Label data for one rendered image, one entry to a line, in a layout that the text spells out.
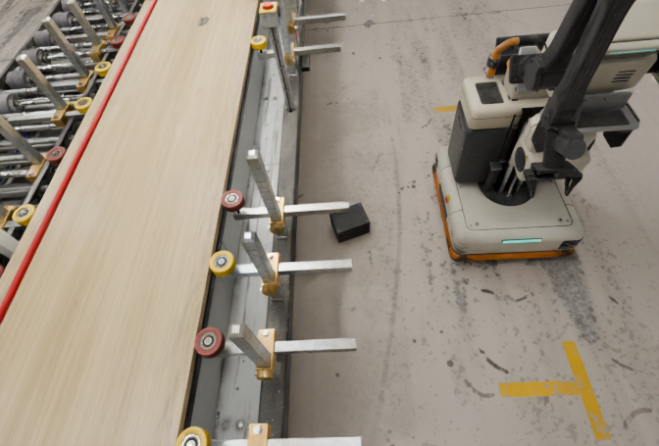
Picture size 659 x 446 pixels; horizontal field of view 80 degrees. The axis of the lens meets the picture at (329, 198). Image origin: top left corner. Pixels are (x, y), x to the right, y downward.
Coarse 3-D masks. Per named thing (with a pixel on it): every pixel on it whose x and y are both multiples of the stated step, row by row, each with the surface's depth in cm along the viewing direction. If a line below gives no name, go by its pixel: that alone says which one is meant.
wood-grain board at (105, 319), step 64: (192, 0) 232; (256, 0) 224; (128, 64) 198; (192, 64) 193; (128, 128) 169; (192, 128) 165; (128, 192) 147; (192, 192) 144; (64, 256) 133; (128, 256) 130; (192, 256) 128; (64, 320) 119; (128, 320) 117; (192, 320) 115; (0, 384) 109; (64, 384) 108; (128, 384) 106
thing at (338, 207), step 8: (248, 208) 148; (256, 208) 147; (264, 208) 147; (288, 208) 146; (296, 208) 146; (304, 208) 145; (312, 208) 145; (320, 208) 144; (328, 208) 144; (336, 208) 144; (344, 208) 143; (240, 216) 146; (248, 216) 147; (256, 216) 147; (264, 216) 147; (288, 216) 147
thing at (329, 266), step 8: (280, 264) 130; (288, 264) 129; (296, 264) 129; (304, 264) 129; (312, 264) 129; (320, 264) 128; (328, 264) 128; (336, 264) 128; (344, 264) 127; (232, 272) 130; (240, 272) 129; (248, 272) 129; (256, 272) 129; (280, 272) 129; (288, 272) 129; (296, 272) 129; (304, 272) 129; (312, 272) 129; (320, 272) 129; (328, 272) 129
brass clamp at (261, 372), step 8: (272, 336) 117; (264, 344) 116; (272, 344) 115; (272, 352) 114; (272, 360) 113; (256, 368) 112; (264, 368) 112; (272, 368) 112; (256, 376) 112; (264, 376) 110; (272, 376) 112
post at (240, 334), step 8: (232, 328) 90; (240, 328) 90; (248, 328) 94; (232, 336) 90; (240, 336) 90; (248, 336) 94; (240, 344) 94; (248, 344) 94; (256, 344) 100; (248, 352) 100; (256, 352) 100; (264, 352) 107; (256, 360) 106; (264, 360) 107
